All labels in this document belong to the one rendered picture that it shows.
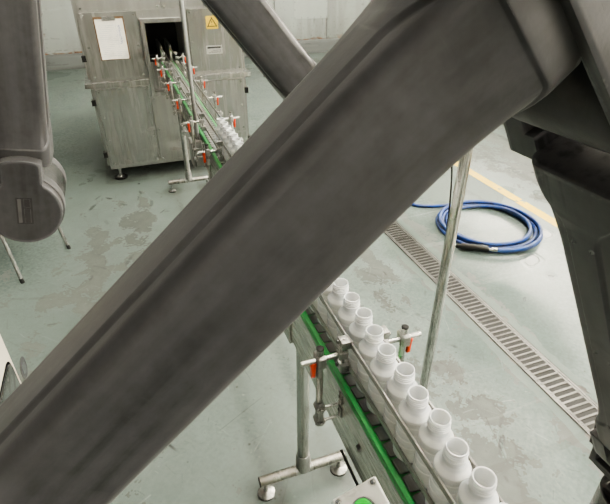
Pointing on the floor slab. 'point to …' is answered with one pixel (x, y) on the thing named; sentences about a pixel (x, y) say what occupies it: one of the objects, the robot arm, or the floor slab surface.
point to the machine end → (121, 91)
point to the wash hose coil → (491, 242)
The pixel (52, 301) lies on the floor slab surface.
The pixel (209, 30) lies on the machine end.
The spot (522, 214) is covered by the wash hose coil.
